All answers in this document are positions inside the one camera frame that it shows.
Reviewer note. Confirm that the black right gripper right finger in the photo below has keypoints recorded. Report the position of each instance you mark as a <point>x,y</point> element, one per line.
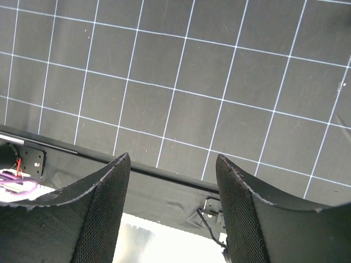
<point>266,224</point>

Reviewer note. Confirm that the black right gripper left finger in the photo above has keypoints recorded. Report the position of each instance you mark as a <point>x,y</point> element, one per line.
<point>77,223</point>

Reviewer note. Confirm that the black grid mat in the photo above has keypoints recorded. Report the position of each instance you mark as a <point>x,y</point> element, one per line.
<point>175,83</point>

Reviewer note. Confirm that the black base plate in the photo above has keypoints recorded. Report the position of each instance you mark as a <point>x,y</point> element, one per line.
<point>153,194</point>

